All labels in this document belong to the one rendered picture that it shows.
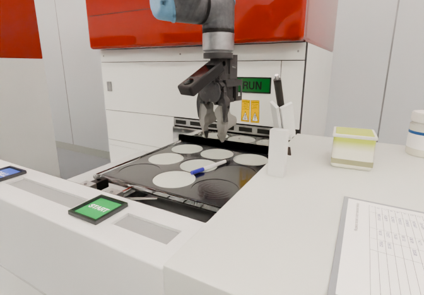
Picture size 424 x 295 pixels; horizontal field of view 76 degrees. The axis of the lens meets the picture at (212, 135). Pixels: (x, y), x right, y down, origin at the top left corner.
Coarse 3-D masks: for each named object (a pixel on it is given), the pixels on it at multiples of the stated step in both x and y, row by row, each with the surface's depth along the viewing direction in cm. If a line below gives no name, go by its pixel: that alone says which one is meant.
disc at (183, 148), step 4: (172, 148) 88; (176, 148) 88; (180, 148) 88; (184, 148) 88; (188, 148) 88; (192, 148) 88; (196, 148) 88; (200, 148) 88; (176, 152) 84; (180, 152) 84; (184, 152) 84; (188, 152) 84; (192, 152) 84
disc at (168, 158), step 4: (152, 156) 80; (156, 156) 80; (160, 156) 80; (164, 156) 80; (168, 156) 80; (172, 156) 80; (176, 156) 80; (180, 156) 80; (152, 160) 76; (156, 160) 76; (160, 160) 76; (164, 160) 76; (168, 160) 76; (172, 160) 76; (176, 160) 76; (180, 160) 76
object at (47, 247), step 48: (0, 192) 44; (48, 192) 45; (96, 192) 44; (0, 240) 45; (48, 240) 37; (96, 240) 32; (144, 240) 32; (48, 288) 41; (96, 288) 34; (144, 288) 29
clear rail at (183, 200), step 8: (96, 176) 65; (104, 176) 65; (120, 184) 62; (128, 184) 61; (136, 184) 60; (144, 192) 58; (152, 192) 57; (160, 192) 57; (176, 200) 54; (184, 200) 54; (192, 200) 53; (200, 208) 52; (208, 208) 51; (216, 208) 50
